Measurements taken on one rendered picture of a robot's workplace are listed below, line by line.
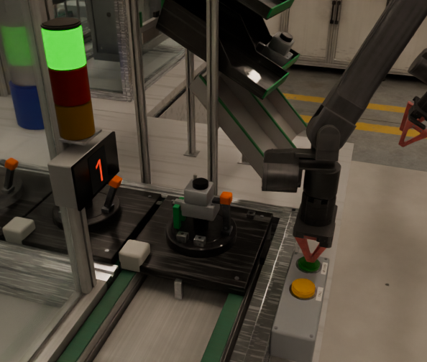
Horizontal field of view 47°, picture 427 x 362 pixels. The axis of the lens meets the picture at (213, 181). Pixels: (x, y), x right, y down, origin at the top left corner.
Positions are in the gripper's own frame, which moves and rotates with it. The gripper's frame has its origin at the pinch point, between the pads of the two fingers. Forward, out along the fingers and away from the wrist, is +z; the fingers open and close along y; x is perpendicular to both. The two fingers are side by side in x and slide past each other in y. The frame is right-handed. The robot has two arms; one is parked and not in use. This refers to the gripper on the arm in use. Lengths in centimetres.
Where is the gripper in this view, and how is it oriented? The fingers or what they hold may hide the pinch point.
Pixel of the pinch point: (310, 258)
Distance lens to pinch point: 93.9
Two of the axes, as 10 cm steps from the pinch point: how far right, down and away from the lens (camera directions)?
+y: -3.0, 4.9, -8.2
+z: -0.1, 8.6, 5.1
